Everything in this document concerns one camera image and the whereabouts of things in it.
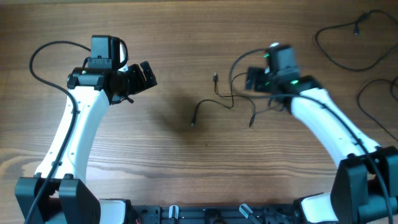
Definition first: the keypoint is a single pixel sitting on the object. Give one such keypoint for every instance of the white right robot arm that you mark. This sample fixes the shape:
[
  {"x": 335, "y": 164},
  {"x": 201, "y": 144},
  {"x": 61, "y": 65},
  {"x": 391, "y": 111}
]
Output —
[{"x": 365, "y": 185}]

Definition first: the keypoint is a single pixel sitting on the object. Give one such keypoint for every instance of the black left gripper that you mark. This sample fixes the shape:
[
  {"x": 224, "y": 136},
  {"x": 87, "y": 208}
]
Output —
[{"x": 143, "y": 78}]

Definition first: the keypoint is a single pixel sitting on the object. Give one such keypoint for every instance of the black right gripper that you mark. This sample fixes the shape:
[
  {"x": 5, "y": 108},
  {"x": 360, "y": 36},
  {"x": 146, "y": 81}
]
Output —
[{"x": 253, "y": 79}]

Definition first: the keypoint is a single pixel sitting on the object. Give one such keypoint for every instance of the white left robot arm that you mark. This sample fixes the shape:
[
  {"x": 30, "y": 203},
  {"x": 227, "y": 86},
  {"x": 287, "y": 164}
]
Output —
[{"x": 57, "y": 192}]

